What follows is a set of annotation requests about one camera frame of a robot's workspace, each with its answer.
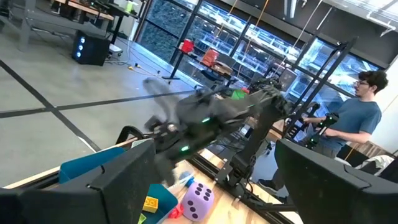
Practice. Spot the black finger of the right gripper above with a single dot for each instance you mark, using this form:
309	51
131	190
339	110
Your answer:
163	99
166	169

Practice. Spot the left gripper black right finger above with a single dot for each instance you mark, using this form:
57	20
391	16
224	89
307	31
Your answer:
326	196

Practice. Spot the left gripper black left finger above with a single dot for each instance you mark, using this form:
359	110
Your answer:
118	193

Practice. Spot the yellow toy brick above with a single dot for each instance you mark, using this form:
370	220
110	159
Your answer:
150	204

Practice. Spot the purple foam die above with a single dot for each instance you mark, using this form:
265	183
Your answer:
197	200

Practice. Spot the blue plastic bin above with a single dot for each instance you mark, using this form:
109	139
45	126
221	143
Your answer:
84	165

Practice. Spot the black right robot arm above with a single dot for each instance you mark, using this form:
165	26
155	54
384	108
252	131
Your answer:
258	124

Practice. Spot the blue sloped toy brick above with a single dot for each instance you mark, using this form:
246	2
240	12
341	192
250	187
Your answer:
187	180

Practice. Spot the white cloth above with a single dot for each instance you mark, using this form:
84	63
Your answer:
373	163

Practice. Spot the red box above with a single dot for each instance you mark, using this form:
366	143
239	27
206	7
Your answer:
187	46

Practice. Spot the orange box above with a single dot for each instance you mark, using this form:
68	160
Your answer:
210	57

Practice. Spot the green background bin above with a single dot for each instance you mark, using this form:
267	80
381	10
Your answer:
238	94

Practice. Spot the person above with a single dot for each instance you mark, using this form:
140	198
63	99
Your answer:
357	118

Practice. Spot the black computer tower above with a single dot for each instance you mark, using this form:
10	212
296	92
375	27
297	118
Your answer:
90	48

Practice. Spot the wooden office desk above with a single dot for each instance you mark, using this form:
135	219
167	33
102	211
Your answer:
90	11

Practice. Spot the black background rig frame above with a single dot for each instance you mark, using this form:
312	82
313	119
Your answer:
323	77

